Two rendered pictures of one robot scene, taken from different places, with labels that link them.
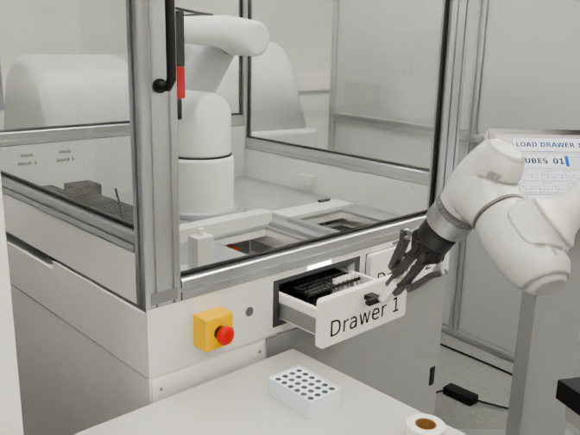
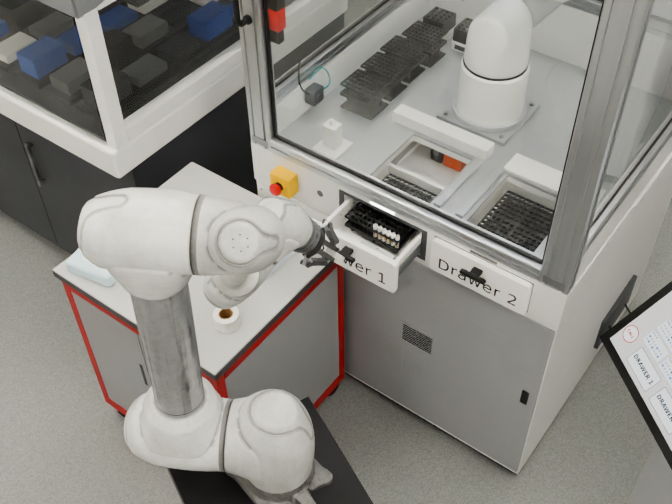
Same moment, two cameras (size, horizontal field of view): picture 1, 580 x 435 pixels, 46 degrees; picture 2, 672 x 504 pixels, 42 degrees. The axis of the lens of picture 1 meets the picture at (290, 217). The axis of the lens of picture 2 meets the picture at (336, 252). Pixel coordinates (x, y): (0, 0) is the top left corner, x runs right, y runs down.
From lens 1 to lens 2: 2.35 m
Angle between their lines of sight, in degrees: 73
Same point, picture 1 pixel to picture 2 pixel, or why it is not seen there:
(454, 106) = (578, 186)
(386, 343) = (460, 320)
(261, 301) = (329, 194)
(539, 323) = (641, 484)
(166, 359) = (263, 176)
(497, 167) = not seen: hidden behind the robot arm
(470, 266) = not seen: outside the picture
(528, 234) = not seen: hidden behind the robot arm
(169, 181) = (261, 78)
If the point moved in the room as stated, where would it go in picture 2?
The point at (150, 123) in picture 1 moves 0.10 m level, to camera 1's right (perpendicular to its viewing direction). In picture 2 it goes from (247, 38) to (251, 60)
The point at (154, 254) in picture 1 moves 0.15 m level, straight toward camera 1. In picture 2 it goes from (254, 114) to (203, 127)
